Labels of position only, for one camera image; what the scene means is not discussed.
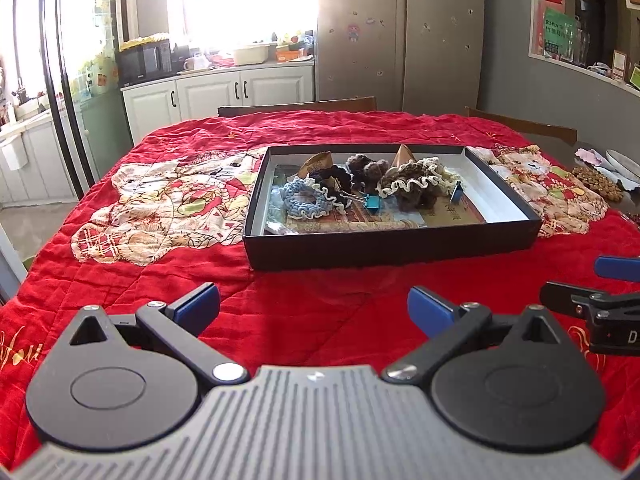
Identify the brown fuzzy hair claw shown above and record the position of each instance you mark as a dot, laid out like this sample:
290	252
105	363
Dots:
367	167
415	201

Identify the white plate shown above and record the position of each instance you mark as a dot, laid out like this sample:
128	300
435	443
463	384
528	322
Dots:
625	166

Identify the gold pyramid packet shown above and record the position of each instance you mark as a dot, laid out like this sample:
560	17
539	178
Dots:
315	164
402	156

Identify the blue knitted scrunchie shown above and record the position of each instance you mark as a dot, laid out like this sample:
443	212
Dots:
300	210

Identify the black scrunchie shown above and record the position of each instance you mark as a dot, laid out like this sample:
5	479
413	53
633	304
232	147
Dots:
327	176

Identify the green printed card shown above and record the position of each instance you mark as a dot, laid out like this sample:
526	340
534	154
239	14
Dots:
559	32

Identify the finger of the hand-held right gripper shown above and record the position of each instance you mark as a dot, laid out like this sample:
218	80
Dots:
617	267
560	296

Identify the white kitchen cabinet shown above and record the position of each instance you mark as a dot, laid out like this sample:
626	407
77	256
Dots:
215	97

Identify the grey refrigerator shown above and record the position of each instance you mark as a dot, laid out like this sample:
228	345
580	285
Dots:
400	35

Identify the white mug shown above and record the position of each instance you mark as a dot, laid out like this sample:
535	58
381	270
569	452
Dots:
196	63

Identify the red printed blanket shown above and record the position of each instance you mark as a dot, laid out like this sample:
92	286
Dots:
150	260

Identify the red gift box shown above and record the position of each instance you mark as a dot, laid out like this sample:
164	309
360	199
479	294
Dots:
547	2

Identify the small framed card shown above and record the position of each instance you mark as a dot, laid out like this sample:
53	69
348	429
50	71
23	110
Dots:
620	65

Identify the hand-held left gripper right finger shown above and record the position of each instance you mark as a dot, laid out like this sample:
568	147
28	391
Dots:
430	310

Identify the blue binder clip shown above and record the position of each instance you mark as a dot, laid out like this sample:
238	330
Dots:
457	195
372	204

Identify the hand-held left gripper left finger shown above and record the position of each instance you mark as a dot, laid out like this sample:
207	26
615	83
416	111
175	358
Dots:
197	306

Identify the white hanging bin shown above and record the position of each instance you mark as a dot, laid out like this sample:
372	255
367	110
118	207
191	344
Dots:
12	152

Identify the black microwave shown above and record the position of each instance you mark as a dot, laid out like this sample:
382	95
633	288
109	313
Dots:
142	64

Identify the white plastic basin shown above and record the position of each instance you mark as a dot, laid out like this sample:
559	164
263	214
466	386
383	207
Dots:
251	55

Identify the clear drinking glass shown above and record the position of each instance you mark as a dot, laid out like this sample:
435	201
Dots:
583	47

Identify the brown beaded mat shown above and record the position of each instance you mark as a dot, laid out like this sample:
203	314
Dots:
597	185

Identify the olive ruffled scrunchie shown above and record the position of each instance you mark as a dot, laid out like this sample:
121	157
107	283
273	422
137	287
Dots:
410	175

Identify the pink shell dish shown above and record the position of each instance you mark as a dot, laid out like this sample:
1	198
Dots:
590	156

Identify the orange tissue box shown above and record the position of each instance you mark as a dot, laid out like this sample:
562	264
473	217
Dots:
289	54

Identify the black door frame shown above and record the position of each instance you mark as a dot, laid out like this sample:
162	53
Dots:
67	85

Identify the black shallow cardboard box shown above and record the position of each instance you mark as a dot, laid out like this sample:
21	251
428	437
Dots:
380	247

